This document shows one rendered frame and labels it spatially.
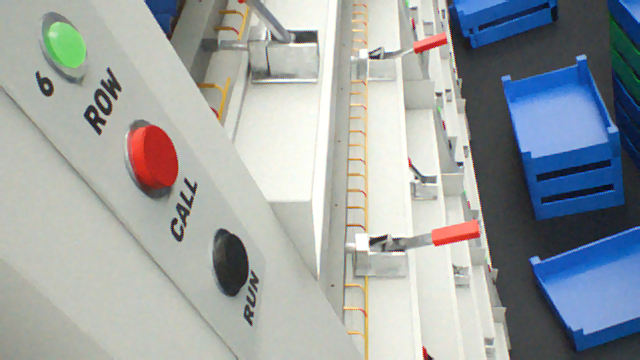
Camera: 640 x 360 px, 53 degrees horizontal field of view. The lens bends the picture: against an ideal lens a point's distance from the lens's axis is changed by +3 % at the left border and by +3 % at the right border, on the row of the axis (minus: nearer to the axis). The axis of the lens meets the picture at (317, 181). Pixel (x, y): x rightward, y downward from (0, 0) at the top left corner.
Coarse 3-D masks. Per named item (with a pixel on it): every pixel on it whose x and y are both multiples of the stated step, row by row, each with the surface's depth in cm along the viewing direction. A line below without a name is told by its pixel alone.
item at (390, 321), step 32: (384, 0) 82; (384, 32) 76; (384, 96) 67; (384, 128) 63; (384, 160) 60; (384, 192) 57; (384, 224) 54; (352, 288) 49; (384, 288) 49; (416, 288) 49; (352, 320) 47; (384, 320) 47; (416, 320) 47; (384, 352) 45; (416, 352) 45
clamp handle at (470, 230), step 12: (444, 228) 48; (456, 228) 48; (468, 228) 47; (396, 240) 49; (408, 240) 49; (420, 240) 49; (432, 240) 48; (444, 240) 48; (456, 240) 48; (396, 252) 49
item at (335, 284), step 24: (360, 48) 72; (336, 120) 61; (336, 144) 58; (360, 144) 60; (336, 168) 56; (336, 192) 54; (336, 216) 52; (336, 240) 50; (336, 264) 48; (336, 288) 46; (336, 312) 45
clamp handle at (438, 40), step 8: (424, 40) 67; (432, 40) 67; (440, 40) 66; (384, 48) 68; (408, 48) 68; (416, 48) 67; (424, 48) 67; (432, 48) 67; (384, 56) 68; (392, 56) 68; (400, 56) 68
